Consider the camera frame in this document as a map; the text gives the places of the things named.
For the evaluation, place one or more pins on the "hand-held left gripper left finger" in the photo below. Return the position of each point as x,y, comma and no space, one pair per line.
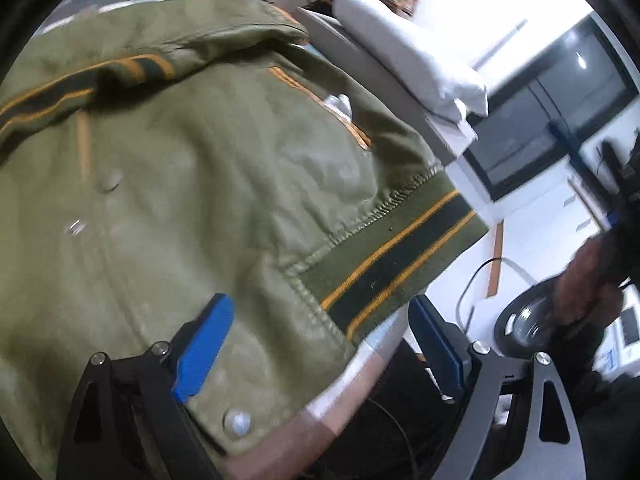
202,350

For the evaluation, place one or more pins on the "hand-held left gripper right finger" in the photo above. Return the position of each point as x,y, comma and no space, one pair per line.
435,350

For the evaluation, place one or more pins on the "person's right hand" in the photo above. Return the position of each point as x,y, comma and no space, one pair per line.
580,280

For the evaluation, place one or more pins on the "black cloth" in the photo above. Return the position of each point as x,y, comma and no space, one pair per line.
400,420

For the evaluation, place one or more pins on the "round black glossy device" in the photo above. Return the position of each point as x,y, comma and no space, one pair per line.
525,320

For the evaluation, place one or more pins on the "wooden strip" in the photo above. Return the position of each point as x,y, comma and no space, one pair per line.
495,260

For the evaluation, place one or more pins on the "white pillow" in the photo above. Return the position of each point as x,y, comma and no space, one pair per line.
410,50

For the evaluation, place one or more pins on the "black window frame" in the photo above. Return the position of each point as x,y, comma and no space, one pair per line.
550,110

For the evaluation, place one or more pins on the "grey bed frame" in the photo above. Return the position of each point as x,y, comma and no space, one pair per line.
385,85

